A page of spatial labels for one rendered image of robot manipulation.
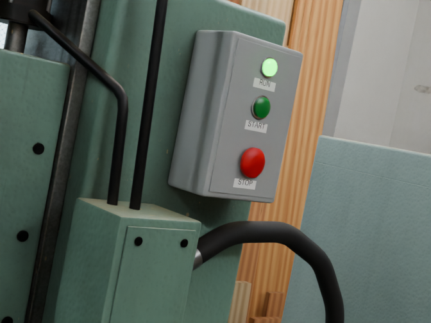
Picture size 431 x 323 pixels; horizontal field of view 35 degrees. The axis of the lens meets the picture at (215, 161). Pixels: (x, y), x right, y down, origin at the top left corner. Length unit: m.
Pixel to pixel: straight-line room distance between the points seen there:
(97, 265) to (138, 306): 0.05
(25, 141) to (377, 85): 2.45
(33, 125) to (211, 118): 0.17
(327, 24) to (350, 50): 0.30
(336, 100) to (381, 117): 0.27
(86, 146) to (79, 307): 0.15
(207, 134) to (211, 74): 0.06
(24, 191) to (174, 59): 0.19
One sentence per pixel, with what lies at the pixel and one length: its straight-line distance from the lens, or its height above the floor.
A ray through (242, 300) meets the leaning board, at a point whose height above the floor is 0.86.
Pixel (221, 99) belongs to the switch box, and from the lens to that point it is 0.65.
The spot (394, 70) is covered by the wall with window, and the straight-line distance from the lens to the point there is 3.08.
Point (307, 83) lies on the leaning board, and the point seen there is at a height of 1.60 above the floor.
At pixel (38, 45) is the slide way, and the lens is 0.74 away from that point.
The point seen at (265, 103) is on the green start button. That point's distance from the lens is 0.67.
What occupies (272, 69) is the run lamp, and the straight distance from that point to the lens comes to 0.67.
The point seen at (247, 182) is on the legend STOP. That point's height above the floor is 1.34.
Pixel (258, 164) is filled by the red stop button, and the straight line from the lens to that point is 0.67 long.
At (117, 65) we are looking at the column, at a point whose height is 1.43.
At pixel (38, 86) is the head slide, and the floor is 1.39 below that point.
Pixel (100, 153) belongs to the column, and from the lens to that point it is 0.65.
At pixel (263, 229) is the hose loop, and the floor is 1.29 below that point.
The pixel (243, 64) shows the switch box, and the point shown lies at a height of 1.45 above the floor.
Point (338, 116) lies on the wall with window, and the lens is 2.85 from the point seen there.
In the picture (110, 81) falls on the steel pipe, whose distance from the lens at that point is 0.63.
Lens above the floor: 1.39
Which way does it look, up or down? 3 degrees down
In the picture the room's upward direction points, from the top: 11 degrees clockwise
